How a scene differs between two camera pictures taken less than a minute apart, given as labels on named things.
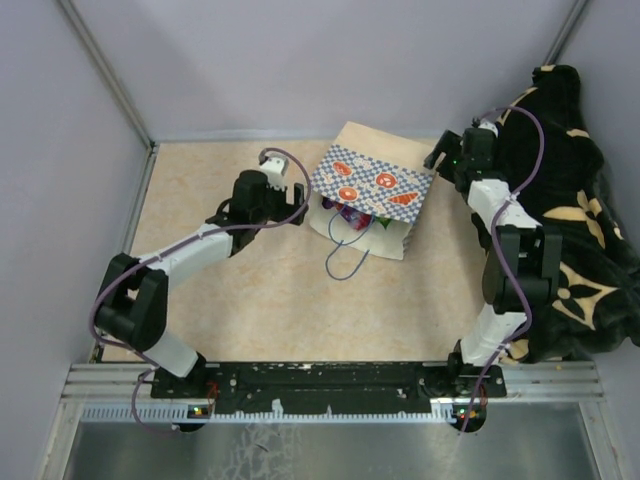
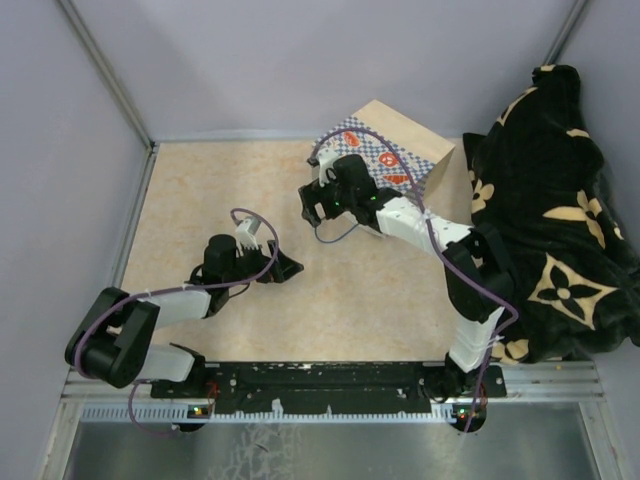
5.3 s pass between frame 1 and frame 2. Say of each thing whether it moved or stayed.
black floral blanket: stayed
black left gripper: moved
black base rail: stayed
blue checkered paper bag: moved
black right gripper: moved
